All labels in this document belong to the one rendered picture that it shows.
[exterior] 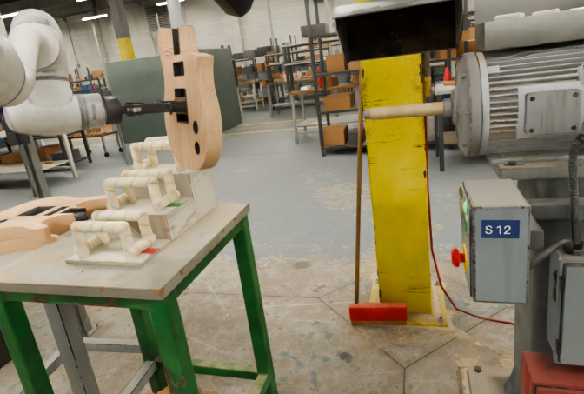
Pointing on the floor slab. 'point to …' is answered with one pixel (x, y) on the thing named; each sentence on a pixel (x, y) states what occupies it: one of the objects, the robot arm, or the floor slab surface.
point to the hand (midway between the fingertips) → (179, 105)
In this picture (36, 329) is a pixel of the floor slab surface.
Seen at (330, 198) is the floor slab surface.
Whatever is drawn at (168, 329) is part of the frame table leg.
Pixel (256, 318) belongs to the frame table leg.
